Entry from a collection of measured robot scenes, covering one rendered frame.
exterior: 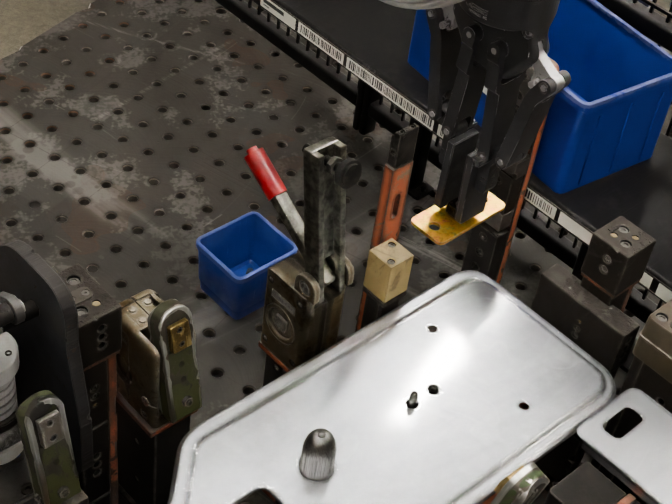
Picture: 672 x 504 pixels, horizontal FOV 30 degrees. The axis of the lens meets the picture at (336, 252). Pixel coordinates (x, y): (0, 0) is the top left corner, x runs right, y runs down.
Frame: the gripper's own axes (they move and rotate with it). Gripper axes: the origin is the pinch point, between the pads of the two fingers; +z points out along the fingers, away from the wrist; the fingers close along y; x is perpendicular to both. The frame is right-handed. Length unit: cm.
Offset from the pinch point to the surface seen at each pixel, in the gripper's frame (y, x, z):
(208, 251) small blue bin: -46, 11, 50
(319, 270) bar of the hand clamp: -13.2, -1.8, 20.4
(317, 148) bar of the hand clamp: -16.4, -0.9, 7.6
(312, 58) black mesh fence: -74, 55, 53
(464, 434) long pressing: 6.0, 1.2, 29.1
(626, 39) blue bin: -17, 50, 15
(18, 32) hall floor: -206, 76, 130
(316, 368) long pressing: -8.8, -5.0, 28.8
